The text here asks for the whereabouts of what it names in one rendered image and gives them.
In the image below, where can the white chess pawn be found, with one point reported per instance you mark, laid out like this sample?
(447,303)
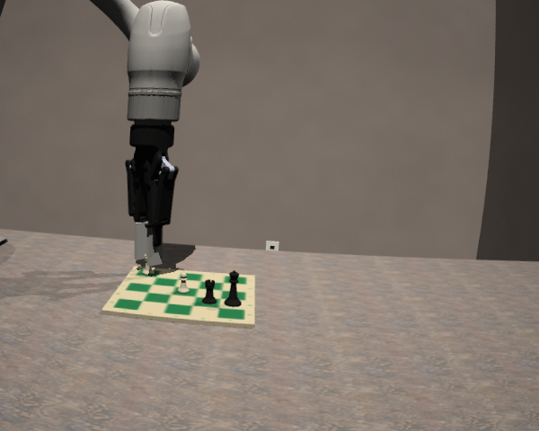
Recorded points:
(183,288)

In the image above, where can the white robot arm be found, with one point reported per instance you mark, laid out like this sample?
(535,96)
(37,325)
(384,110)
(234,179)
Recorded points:
(159,56)

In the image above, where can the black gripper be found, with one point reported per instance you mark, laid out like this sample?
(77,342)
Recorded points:
(152,194)

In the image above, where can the white rook chess piece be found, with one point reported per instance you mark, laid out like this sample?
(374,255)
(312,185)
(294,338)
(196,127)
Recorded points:
(148,270)

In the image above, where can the green and cream chessboard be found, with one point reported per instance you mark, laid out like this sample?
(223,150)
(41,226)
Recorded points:
(156,297)

